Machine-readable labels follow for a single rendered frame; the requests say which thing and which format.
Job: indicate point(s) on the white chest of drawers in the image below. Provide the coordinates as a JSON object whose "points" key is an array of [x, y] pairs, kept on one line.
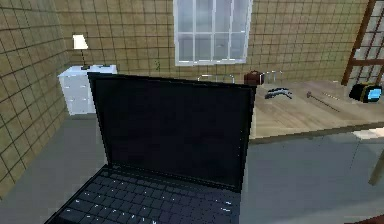
{"points": [[77, 90]]}

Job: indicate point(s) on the wooden table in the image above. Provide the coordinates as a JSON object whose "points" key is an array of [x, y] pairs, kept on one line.
{"points": [[313, 113]]}

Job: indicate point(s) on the brown framed window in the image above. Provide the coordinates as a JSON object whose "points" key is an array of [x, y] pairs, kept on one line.
{"points": [[365, 46]]}

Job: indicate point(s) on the black and blue box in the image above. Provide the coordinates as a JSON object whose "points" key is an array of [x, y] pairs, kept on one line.
{"points": [[366, 92]]}

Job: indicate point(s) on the dark grey pliers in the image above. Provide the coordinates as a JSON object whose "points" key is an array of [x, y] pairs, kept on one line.
{"points": [[278, 93]]}

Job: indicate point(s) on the white shade table lamp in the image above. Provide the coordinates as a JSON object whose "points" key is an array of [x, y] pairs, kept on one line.
{"points": [[80, 43]]}

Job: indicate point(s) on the black laptop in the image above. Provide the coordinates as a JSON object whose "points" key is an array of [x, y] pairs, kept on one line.
{"points": [[173, 133]]}

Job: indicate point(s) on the thin pale pencil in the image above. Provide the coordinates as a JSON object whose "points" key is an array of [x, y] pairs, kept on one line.
{"points": [[330, 96]]}

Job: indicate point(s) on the grey hammer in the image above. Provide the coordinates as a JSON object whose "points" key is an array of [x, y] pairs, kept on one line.
{"points": [[320, 101]]}

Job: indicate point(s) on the grey metal chair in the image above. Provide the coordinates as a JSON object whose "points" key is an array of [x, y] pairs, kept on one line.
{"points": [[215, 78], [274, 76]]}

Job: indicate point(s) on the white framed window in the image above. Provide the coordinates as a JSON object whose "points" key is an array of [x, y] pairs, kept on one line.
{"points": [[212, 31]]}

